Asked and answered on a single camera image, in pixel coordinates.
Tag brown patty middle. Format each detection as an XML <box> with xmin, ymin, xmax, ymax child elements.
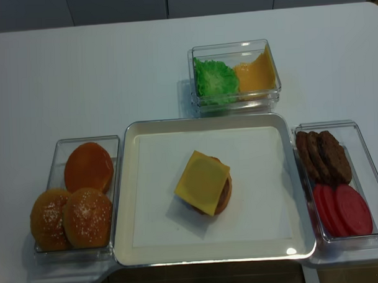
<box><xmin>307</xmin><ymin>131</ymin><xmax>333</xmax><ymax>184</ymax></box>

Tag white metal tray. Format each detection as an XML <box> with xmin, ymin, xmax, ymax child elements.
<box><xmin>114</xmin><ymin>113</ymin><xmax>316</xmax><ymax>266</ymax></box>

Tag brown patty right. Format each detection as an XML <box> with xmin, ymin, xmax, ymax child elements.
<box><xmin>317</xmin><ymin>130</ymin><xmax>353</xmax><ymax>184</ymax></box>

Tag bottom bun on tray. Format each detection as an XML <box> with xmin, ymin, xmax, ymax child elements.
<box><xmin>190</xmin><ymin>156</ymin><xmax>232</xmax><ymax>216</ymax></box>

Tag clear bun container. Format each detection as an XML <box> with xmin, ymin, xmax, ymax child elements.
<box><xmin>30</xmin><ymin>135</ymin><xmax>121</xmax><ymax>262</ymax></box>

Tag meat patty on tray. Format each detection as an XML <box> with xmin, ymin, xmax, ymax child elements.
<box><xmin>215</xmin><ymin>174</ymin><xmax>232</xmax><ymax>215</ymax></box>

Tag sesame bun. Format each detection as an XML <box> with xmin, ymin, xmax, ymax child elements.
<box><xmin>30</xmin><ymin>188</ymin><xmax>71</xmax><ymax>251</ymax></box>
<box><xmin>63</xmin><ymin>188</ymin><xmax>112</xmax><ymax>249</ymax></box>

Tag red tomato slice middle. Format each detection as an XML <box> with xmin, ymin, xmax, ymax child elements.
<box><xmin>320</xmin><ymin>184</ymin><xmax>350</xmax><ymax>237</ymax></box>

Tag plain bottom bun in container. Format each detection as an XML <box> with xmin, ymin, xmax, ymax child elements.
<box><xmin>64</xmin><ymin>142</ymin><xmax>114</xmax><ymax>194</ymax></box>

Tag brown patty left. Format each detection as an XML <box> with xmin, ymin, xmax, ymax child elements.
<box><xmin>295</xmin><ymin>132</ymin><xmax>321</xmax><ymax>182</ymax></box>

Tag red tomato slice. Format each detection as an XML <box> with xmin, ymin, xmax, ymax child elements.
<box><xmin>320</xmin><ymin>184</ymin><xmax>350</xmax><ymax>237</ymax></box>
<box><xmin>335</xmin><ymin>184</ymin><xmax>374</xmax><ymax>236</ymax></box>
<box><xmin>313</xmin><ymin>184</ymin><xmax>337</xmax><ymax>236</ymax></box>

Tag yellow cheese slice on burger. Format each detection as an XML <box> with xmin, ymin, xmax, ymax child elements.
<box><xmin>174</xmin><ymin>151</ymin><xmax>230</xmax><ymax>217</ymax></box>

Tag red tomato slice left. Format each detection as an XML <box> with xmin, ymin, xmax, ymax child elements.
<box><xmin>313</xmin><ymin>184</ymin><xmax>337</xmax><ymax>236</ymax></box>

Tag yellow cheese slices in container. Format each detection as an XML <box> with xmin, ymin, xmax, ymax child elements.
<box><xmin>233</xmin><ymin>46</ymin><xmax>277</xmax><ymax>101</ymax></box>

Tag clear lettuce cheese container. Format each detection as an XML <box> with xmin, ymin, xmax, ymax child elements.
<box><xmin>188</xmin><ymin>39</ymin><xmax>282</xmax><ymax>114</ymax></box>

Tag brown patty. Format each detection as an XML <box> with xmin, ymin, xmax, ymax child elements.
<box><xmin>307</xmin><ymin>131</ymin><xmax>333</xmax><ymax>184</ymax></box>
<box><xmin>295</xmin><ymin>132</ymin><xmax>321</xmax><ymax>182</ymax></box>
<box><xmin>317</xmin><ymin>130</ymin><xmax>353</xmax><ymax>184</ymax></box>

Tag clear patty tomato container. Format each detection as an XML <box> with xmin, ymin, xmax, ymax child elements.
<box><xmin>292</xmin><ymin>120</ymin><xmax>378</xmax><ymax>253</ymax></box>

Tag red tomato slice right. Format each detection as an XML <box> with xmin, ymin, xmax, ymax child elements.
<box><xmin>335</xmin><ymin>184</ymin><xmax>374</xmax><ymax>236</ymax></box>

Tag white paper sheet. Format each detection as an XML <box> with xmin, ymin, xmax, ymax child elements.
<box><xmin>133</xmin><ymin>127</ymin><xmax>291</xmax><ymax>247</ymax></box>

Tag green lettuce leaf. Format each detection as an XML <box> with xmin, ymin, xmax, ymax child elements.
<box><xmin>194</xmin><ymin>58</ymin><xmax>239</xmax><ymax>106</ymax></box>

